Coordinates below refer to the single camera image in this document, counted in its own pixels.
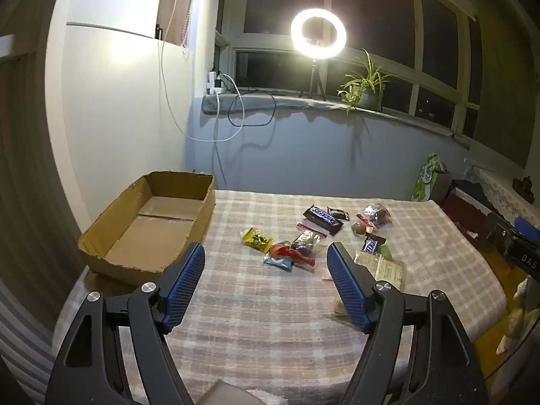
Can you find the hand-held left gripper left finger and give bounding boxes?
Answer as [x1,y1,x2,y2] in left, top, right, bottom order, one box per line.
[44,242,207,405]

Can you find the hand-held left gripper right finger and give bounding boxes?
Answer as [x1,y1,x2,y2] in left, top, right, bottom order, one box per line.
[326,242,492,405]

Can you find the clear packet of crackers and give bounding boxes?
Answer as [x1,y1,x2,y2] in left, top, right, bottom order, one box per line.
[353,251,406,292]

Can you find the cardboard box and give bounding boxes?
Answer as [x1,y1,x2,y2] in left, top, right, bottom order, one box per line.
[77,171,216,287]

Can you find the red and clear snack packet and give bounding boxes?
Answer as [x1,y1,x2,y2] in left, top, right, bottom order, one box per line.
[270,241,316,267]

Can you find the teal snack packet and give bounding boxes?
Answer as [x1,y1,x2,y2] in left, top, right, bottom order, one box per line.
[263,254,295,271]

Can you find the large brown chocolate bar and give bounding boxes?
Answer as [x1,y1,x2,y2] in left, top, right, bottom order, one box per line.
[303,205,343,236]

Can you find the small blue candy bar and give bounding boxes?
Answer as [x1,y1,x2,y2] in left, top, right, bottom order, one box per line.
[363,233,387,255]

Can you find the clear packet of purple candies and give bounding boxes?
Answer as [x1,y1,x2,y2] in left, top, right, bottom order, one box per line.
[291,232,320,258]

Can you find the white lace cloth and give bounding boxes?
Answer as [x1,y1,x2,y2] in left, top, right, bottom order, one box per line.
[472,166,540,228]

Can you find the beige cloth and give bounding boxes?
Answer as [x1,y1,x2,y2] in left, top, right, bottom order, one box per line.
[497,277,537,356]

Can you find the thin red stick packet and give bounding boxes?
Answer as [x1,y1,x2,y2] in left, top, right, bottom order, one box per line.
[296,223,328,238]

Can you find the small dark ornament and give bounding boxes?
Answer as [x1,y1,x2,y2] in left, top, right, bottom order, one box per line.
[512,176,536,197]

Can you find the dark wooden furniture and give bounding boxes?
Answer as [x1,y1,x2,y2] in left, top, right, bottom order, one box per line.
[439,179,515,254]

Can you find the clear bag of chocolates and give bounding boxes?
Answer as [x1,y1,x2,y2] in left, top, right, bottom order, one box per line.
[356,204,393,231]

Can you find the checkered blanket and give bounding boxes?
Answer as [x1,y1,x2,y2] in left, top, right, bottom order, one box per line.
[51,190,507,405]

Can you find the yellow candy packet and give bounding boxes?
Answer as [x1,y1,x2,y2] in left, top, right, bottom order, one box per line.
[241,227,273,251]

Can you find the green shopping bag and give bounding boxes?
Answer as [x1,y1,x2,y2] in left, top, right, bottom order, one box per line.
[411,154,452,203]

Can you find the potted spider plant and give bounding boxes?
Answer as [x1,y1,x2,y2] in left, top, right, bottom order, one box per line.
[336,48,397,115]

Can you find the grey windowsill cloth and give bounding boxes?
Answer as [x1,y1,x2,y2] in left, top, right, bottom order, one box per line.
[201,93,469,144]

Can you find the black tripod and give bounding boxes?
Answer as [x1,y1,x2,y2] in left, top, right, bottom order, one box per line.
[298,51,326,101]

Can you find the black cable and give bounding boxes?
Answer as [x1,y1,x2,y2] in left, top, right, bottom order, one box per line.
[228,86,277,127]

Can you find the white wall chargers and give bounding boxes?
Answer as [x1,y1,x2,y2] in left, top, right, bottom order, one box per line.
[206,67,226,96]

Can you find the ring light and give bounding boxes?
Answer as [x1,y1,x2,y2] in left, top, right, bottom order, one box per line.
[290,7,348,52]

